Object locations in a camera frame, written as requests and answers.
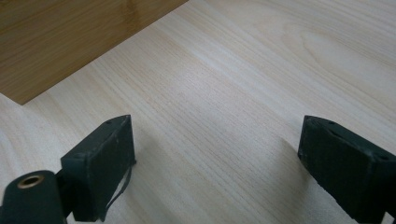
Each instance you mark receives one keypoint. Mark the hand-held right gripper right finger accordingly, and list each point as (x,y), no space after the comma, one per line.
(345,174)

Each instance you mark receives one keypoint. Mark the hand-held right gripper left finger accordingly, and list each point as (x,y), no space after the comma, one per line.
(99,169)

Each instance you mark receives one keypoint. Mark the brown wooden board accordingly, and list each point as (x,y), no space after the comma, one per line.
(59,43)

